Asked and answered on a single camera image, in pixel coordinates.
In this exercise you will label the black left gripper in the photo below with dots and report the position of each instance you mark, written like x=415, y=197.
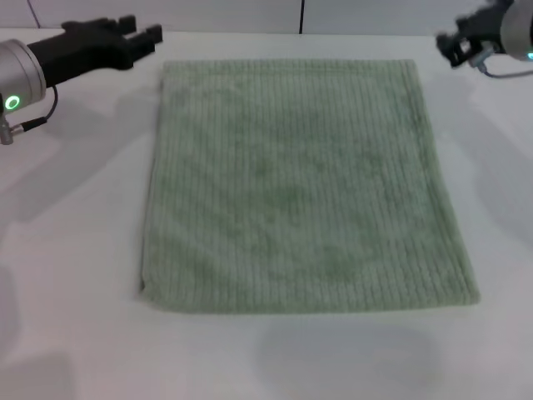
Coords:
x=83, y=50

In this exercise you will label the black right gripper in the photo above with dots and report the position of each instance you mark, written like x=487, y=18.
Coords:
x=487, y=25

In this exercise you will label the pale green ribbed towel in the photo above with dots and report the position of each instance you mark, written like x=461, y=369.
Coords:
x=300, y=187

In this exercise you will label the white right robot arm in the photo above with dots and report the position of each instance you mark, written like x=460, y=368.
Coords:
x=518, y=29

